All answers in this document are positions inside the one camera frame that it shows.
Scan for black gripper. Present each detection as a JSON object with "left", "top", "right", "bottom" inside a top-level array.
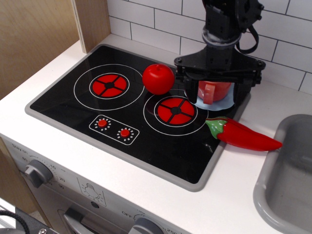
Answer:
[{"left": 174, "top": 46, "right": 266, "bottom": 106}]

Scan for pink toy cup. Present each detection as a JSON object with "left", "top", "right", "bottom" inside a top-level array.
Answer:
[{"left": 197, "top": 81, "right": 232, "bottom": 105}]

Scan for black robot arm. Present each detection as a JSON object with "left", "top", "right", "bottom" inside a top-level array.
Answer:
[{"left": 174, "top": 0, "right": 266, "bottom": 105}]

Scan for light blue toy plate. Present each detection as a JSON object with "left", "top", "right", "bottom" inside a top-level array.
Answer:
[{"left": 195, "top": 83, "right": 234, "bottom": 111}]

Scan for red toy chili pepper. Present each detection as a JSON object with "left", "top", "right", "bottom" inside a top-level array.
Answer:
[{"left": 205, "top": 117, "right": 282, "bottom": 151}]

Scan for red toy apple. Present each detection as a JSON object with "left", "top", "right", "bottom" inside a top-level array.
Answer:
[{"left": 142, "top": 64, "right": 175, "bottom": 95}]

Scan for black toy stovetop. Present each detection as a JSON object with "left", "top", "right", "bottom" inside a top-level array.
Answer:
[{"left": 25, "top": 44, "right": 250, "bottom": 192}]

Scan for grey toy sink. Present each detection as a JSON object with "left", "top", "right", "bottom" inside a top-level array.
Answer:
[{"left": 253, "top": 114, "right": 312, "bottom": 234}]

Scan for grey temperature knob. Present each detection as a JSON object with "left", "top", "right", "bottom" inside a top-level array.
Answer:
[{"left": 128, "top": 218, "right": 163, "bottom": 234}]

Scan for white toy oven front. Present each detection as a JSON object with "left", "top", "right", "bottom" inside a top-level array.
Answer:
[{"left": 1, "top": 137, "right": 186, "bottom": 234}]

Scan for wooden side panel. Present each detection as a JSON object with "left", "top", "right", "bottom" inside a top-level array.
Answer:
[{"left": 0, "top": 0, "right": 111, "bottom": 98}]

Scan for grey timer knob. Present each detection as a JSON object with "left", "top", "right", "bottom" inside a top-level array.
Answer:
[{"left": 24, "top": 160, "right": 53, "bottom": 188}]

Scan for grey oven door handle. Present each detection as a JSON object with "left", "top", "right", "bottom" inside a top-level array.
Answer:
[{"left": 63, "top": 208, "right": 97, "bottom": 234}]

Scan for black device with cable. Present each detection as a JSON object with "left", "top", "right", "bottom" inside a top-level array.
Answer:
[{"left": 0, "top": 210, "right": 57, "bottom": 234}]

